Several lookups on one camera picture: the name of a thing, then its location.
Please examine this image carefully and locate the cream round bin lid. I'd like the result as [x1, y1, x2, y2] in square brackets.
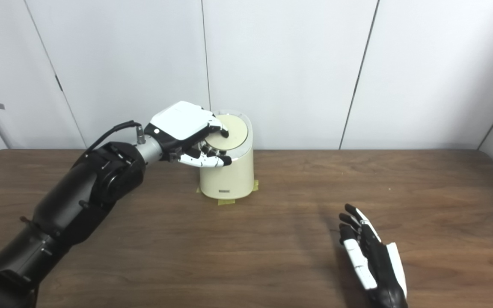
[206, 114, 248, 150]

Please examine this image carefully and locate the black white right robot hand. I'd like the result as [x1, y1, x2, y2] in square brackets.
[339, 204, 409, 308]

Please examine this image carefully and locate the cream-colored round bin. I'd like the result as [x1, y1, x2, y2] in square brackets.
[198, 110, 255, 200]

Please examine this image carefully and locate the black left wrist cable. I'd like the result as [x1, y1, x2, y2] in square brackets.
[85, 121, 146, 154]

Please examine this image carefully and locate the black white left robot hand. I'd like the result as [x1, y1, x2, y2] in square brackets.
[144, 101, 233, 168]

